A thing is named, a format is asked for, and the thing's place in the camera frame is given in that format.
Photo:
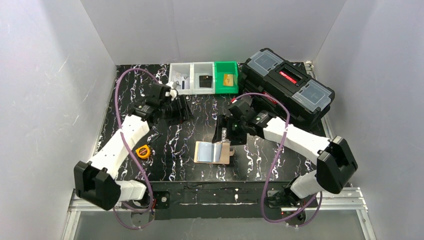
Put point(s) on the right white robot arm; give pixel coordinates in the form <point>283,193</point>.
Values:
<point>333,158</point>

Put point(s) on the silver cards in bin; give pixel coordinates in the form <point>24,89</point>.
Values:
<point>182,81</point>

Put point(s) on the left white storage bin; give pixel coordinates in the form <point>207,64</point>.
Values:
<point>182,68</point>

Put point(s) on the aluminium frame rail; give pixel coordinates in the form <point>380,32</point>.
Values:
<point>219,210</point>

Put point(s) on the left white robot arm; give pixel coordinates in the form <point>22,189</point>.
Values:
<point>95,180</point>

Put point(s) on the white storage bin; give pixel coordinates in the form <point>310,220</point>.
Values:
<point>182,68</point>
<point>202,68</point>

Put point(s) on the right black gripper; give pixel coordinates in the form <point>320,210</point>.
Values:
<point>230,129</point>

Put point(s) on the black plastic toolbox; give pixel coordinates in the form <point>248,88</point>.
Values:
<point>286,89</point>

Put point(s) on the green storage bin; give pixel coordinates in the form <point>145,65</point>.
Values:
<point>222,67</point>

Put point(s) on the middle white storage bin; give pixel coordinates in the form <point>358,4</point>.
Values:
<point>202,68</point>

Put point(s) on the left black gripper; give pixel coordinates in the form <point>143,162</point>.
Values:
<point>178,108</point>

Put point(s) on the gold card in bin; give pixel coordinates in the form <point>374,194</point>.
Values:
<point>228,80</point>

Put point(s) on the black card in bin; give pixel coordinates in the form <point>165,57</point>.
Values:
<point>205,81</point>

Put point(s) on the beige leather card holder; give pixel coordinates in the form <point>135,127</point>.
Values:
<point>218,153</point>

